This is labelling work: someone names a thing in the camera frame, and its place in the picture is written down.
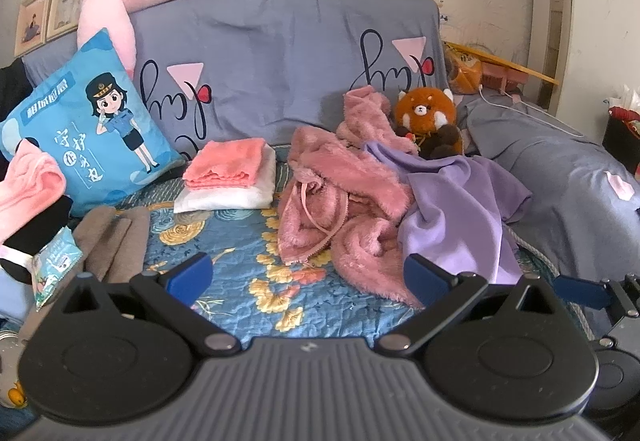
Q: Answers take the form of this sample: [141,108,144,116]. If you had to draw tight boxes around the pink fleece cloth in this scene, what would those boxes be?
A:
[0,138,68,242]

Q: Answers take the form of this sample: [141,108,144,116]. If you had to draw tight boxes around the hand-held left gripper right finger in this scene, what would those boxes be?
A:
[375,252,558,357]

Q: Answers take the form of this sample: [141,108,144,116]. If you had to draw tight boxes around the grey garment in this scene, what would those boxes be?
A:
[457,91,640,337]

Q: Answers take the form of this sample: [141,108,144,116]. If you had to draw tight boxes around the black jacket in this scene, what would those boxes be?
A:
[0,57,35,124]

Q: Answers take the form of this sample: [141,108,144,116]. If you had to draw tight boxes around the wet wipes packet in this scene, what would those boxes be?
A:
[31,226,83,312]

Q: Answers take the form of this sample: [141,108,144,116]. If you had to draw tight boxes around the folded white cloth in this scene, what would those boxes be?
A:
[173,146,277,214]

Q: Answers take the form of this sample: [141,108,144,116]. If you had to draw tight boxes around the taupe pants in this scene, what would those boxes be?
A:
[20,206,151,342]

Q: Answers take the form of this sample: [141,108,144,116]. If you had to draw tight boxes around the purple sweater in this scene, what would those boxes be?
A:
[362,140,533,294]

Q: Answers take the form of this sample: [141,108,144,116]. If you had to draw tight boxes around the framed picture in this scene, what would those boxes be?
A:
[14,0,55,58]
[46,0,83,42]

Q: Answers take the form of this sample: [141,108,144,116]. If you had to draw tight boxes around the blue cartoon printed pillow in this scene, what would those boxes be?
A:
[0,28,187,218]

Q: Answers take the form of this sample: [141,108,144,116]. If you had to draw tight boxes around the grey-blue printed sofa cover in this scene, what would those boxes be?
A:
[22,0,448,162]

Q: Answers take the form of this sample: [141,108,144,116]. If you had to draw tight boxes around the orange bag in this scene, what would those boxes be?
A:
[444,42,483,94]

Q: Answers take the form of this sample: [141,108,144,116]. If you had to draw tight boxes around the pink fuzzy jacket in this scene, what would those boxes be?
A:
[276,85,426,309]

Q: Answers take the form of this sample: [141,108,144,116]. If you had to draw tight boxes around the yellow ruler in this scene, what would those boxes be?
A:
[445,41,560,86]

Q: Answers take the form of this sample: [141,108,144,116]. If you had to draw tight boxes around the white cable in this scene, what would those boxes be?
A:
[477,84,586,138]

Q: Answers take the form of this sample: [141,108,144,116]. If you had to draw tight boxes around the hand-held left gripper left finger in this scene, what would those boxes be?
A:
[60,251,243,357]

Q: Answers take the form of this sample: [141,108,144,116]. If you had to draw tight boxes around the metal can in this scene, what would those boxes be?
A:
[0,328,26,387]

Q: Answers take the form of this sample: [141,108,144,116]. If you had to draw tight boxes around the light blue cloth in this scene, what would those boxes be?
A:
[0,266,38,324]

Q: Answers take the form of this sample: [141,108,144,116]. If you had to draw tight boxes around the pink box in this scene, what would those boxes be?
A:
[481,61,528,94]

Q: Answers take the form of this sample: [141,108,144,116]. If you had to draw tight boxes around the black box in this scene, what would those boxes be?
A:
[601,114,640,174]

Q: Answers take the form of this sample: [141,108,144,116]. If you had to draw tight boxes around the red panda plush toy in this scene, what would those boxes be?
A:
[391,88,466,161]

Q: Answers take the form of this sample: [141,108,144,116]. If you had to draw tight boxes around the black cloth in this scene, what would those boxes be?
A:
[0,196,73,282]

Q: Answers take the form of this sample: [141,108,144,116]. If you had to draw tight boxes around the blue floral quilt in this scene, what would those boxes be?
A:
[70,144,596,342]

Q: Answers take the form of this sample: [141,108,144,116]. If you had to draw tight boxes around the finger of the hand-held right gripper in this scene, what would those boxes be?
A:
[554,273,640,339]

